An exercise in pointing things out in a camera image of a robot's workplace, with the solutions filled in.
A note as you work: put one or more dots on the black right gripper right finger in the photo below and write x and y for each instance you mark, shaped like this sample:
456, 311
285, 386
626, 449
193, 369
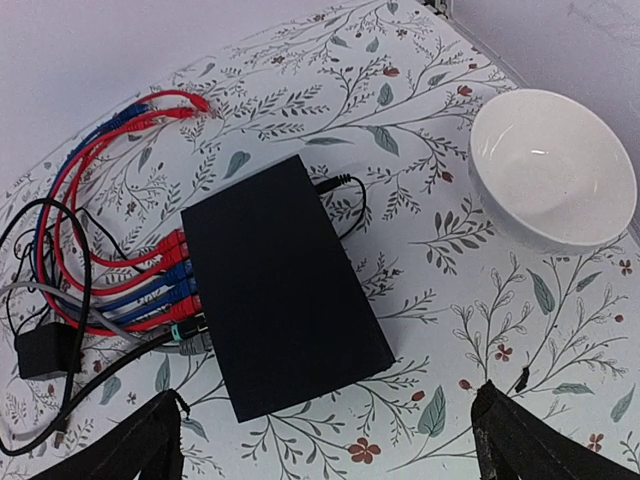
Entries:
512, 443

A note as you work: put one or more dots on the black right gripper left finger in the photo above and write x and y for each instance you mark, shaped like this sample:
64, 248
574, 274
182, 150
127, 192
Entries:
145, 445

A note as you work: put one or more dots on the black network switch box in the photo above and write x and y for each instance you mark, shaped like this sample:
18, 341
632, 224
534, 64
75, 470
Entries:
288, 318

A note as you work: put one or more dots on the black power adapter brick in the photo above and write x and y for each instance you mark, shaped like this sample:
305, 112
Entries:
45, 353

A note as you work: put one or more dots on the white ceramic bowl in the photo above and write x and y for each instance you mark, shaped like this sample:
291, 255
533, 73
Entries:
549, 173

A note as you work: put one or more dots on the floral patterned table cloth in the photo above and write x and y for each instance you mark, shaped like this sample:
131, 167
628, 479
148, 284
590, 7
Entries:
377, 98

